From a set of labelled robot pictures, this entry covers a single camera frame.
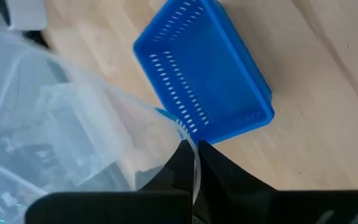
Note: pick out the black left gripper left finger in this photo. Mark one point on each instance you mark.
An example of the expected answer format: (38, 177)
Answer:
(120, 208)

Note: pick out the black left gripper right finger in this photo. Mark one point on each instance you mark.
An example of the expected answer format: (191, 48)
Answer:
(244, 202)

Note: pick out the clear plastic bag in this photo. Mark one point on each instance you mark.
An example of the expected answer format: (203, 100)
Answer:
(73, 124)

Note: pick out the small blue plastic basket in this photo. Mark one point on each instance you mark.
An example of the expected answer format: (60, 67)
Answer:
(216, 77)

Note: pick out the white-shade silver table lamp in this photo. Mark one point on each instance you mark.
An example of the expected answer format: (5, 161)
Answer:
(26, 14)

